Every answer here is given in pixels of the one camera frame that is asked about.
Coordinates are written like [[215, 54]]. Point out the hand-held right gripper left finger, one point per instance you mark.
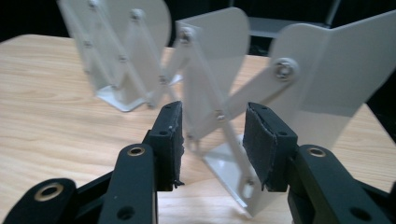
[[165, 149]]

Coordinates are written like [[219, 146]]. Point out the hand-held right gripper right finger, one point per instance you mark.
[[271, 149]]

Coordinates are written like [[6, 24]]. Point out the white expandable metal bookend rack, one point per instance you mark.
[[327, 93]]

